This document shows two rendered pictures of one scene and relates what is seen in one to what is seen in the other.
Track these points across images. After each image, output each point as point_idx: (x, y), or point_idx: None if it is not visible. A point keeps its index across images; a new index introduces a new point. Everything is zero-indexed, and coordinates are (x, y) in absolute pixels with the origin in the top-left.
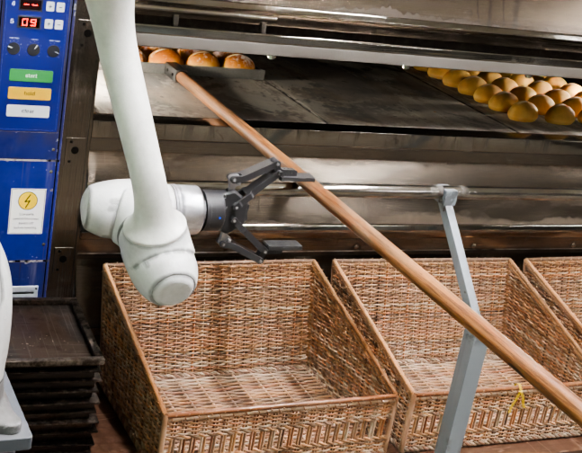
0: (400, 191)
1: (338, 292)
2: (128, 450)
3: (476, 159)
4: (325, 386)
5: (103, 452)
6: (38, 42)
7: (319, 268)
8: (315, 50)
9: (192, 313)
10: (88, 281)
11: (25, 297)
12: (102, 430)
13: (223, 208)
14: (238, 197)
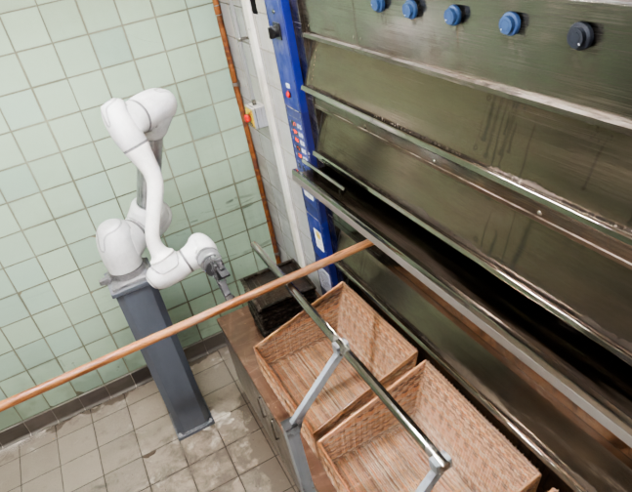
0: (316, 323)
1: (412, 379)
2: (281, 357)
3: (510, 367)
4: None
5: (277, 350)
6: (304, 166)
7: (408, 356)
8: (346, 218)
9: (365, 331)
10: (351, 287)
11: (326, 276)
12: (296, 345)
13: (205, 267)
14: (213, 266)
